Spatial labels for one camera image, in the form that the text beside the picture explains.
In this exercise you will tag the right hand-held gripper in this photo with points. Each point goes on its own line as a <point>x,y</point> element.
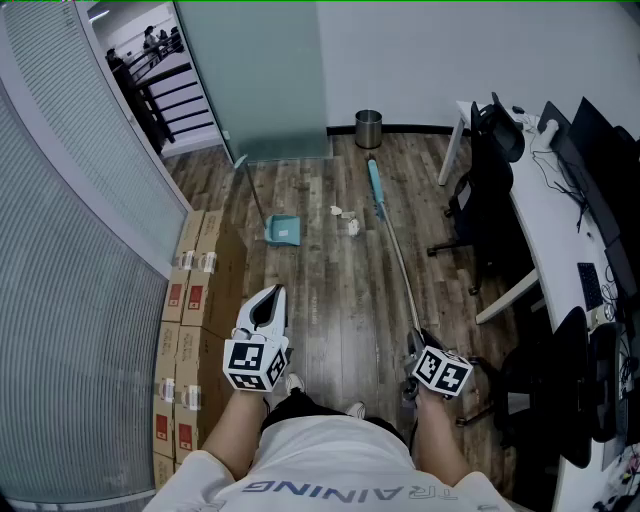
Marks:
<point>442,372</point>

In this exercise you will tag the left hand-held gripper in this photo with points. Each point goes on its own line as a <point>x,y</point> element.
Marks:
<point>250,362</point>

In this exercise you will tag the clear plastic bottle trash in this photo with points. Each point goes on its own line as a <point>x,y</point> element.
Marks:
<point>354,226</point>

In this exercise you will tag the person's right forearm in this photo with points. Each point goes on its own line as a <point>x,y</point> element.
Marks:
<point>442,440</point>

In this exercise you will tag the person's left forearm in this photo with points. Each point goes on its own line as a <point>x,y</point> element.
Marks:
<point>232,430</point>

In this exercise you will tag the stack of cardboard boxes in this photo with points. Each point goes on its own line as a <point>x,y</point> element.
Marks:
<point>200,320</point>

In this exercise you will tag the person's left white shoe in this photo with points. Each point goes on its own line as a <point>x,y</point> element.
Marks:
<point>294,384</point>

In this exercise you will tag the person's white shoe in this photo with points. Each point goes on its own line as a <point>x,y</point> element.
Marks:
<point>356,410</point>
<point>294,384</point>

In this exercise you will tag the person's right white shoe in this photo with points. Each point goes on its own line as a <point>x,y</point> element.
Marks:
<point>356,410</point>

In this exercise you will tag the person's black shorts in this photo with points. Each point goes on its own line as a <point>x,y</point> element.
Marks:
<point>300,405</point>

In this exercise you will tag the black office chair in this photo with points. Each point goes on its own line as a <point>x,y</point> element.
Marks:
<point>492,195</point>
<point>555,390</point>

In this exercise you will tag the person's white t-shirt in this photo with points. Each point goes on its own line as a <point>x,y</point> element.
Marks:
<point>330,470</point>

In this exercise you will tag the white office desk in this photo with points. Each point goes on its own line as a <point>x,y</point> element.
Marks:
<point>542,215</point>

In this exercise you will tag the black keyboard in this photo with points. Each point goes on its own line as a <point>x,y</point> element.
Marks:
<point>590,286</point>

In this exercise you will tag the steel waste bin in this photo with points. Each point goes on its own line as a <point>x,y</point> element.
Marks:
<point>368,131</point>

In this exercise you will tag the glass partition with white blinds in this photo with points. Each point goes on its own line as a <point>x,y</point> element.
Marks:
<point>65,240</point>

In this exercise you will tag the black metal railing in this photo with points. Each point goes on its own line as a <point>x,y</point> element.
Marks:
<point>165,107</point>

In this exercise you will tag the frosted glass door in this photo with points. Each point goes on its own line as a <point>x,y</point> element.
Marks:
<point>260,80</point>

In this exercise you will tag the black computer monitor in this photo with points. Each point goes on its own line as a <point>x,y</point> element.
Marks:
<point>612,135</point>
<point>580,167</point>

